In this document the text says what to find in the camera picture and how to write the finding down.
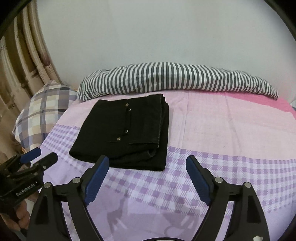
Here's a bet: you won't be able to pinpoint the black denim pants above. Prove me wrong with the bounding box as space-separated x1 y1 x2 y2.
69 94 169 172

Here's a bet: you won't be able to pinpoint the person left hand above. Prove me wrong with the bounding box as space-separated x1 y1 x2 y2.
0 200 31 232

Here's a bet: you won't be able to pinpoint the plaid pillow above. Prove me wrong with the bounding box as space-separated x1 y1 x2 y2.
13 80 77 152

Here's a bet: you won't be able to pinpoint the pink purple checked bedsheet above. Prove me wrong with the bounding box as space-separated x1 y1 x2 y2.
40 89 296 241

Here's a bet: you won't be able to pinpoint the grey white striped bolster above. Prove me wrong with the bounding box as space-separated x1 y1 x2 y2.
77 62 278 101

